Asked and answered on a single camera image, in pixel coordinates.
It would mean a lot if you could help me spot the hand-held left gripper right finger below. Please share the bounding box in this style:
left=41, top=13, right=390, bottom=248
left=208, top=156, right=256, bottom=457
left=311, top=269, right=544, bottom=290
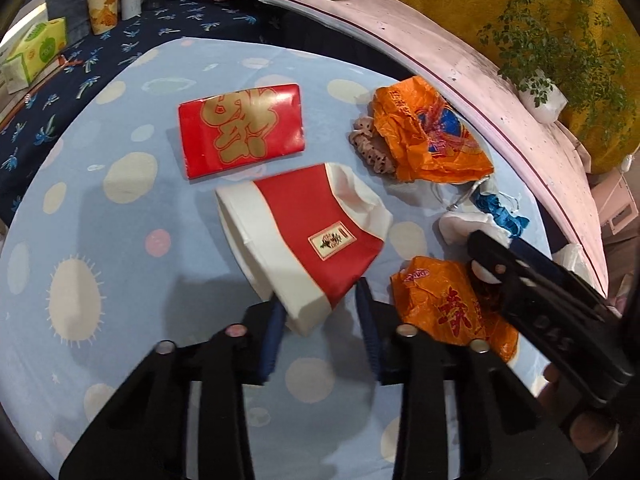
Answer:
left=354, top=277, right=588, bottom=480

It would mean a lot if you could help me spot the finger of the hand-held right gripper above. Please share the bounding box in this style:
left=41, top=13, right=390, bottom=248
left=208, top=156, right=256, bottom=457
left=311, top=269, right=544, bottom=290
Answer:
left=507, top=236, right=614, bottom=314
left=466, top=230, right=567, bottom=307

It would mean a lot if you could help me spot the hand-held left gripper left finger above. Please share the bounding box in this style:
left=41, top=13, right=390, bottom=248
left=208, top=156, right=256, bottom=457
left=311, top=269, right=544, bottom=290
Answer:
left=59, top=300, right=288, bottom=480

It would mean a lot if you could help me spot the white tissue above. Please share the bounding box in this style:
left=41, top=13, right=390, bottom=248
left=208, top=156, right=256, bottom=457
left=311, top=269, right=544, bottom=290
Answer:
left=439, top=210, right=511, bottom=248

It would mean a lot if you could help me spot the orange bag with red print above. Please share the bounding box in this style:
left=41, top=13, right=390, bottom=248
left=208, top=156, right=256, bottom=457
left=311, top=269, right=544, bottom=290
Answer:
left=390, top=255, right=521, bottom=363

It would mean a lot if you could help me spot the red and white paper cup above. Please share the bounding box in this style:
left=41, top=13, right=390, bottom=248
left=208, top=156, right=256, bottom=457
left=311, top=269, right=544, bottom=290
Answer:
left=215, top=162, right=393, bottom=336

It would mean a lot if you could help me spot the brown dotted scrunchie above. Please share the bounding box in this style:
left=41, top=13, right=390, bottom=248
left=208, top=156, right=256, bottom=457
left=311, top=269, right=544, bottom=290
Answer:
left=348, top=115, right=401, bottom=177

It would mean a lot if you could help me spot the orange bag with blue print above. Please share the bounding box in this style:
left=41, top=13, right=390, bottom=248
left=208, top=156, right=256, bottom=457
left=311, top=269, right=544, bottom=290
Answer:
left=372, top=76, right=495, bottom=183

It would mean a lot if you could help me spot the red packet with gold print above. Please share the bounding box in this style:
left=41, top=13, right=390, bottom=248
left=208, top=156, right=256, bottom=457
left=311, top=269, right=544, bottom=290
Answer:
left=177, top=82, right=307, bottom=180

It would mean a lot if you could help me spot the person's right hand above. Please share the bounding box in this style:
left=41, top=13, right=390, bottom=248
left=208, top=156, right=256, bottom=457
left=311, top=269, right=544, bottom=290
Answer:
left=537, top=362, right=623, bottom=463

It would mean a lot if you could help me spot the pink device box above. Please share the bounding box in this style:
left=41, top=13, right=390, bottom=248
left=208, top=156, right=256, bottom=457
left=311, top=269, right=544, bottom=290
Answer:
left=590, top=167, right=640, bottom=236

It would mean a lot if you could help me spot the potted plant in white pot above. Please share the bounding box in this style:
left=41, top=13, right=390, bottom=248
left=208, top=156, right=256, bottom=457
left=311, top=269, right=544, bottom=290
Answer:
left=475, top=0, right=628, bottom=125

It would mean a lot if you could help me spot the light blue dotted tablecloth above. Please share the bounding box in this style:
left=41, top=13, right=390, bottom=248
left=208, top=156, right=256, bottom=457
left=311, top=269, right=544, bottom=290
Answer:
left=0, top=37, right=553, bottom=480

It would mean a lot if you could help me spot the pink blanket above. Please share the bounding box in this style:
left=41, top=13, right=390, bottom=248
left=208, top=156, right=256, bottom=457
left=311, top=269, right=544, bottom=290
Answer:
left=182, top=0, right=610, bottom=301

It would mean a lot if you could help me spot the yellow cloth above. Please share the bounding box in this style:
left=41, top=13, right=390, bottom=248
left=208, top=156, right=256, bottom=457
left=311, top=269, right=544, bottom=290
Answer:
left=372, top=0, right=640, bottom=173

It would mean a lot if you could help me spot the navy printed cloth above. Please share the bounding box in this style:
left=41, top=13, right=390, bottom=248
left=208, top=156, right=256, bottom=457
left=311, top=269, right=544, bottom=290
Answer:
left=0, top=0, right=281, bottom=226

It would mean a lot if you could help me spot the yellow printed paper cup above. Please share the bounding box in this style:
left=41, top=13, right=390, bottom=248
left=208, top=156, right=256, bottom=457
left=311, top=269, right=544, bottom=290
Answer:
left=87, top=0, right=121, bottom=36

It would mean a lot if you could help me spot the green yellow tissue box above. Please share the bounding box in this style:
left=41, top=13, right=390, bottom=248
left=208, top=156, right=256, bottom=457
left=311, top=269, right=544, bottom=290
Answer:
left=2, top=17, right=68, bottom=86

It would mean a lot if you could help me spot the white string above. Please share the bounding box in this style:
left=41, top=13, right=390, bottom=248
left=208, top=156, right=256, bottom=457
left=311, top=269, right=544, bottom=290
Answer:
left=427, top=177, right=493, bottom=213

